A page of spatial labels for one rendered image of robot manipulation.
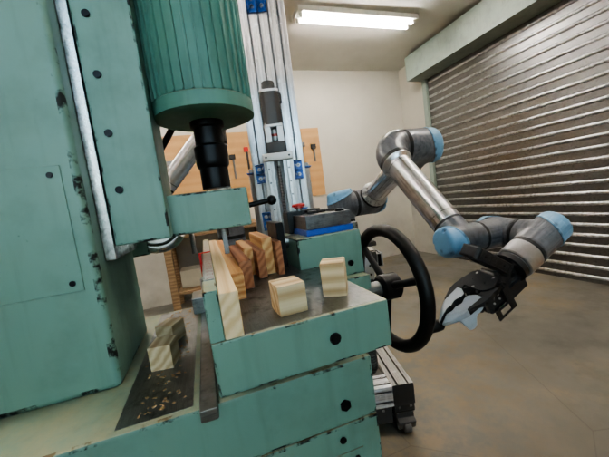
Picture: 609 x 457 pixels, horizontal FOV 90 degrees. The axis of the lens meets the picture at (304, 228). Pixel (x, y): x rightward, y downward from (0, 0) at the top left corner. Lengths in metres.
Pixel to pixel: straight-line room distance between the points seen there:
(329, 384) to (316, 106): 4.16
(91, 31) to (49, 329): 0.42
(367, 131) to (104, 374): 4.45
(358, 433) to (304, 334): 0.22
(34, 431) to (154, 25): 0.57
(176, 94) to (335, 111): 4.06
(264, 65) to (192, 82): 1.10
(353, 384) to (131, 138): 0.49
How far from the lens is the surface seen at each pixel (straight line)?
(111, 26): 0.61
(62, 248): 0.52
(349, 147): 4.52
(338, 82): 4.71
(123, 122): 0.56
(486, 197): 4.01
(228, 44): 0.60
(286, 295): 0.37
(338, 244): 0.61
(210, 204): 0.56
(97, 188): 0.55
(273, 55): 1.65
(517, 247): 0.80
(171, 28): 0.59
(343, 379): 0.48
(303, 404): 0.48
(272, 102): 1.47
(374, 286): 0.70
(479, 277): 0.76
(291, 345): 0.36
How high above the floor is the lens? 1.03
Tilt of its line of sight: 6 degrees down
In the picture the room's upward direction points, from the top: 8 degrees counter-clockwise
